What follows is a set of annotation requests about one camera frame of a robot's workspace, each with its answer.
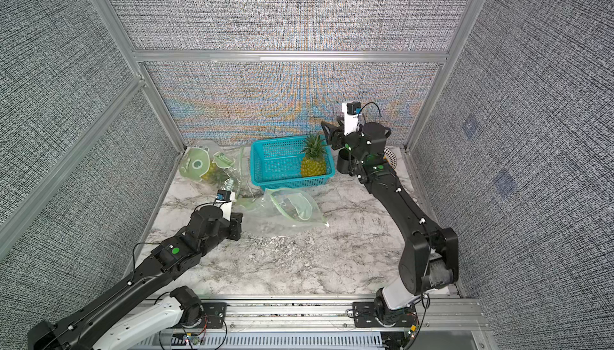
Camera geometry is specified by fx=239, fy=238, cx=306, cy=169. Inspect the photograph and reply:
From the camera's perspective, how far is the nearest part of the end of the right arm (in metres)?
0.69

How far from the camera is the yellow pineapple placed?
93 cm

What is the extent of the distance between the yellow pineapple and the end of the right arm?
20cm
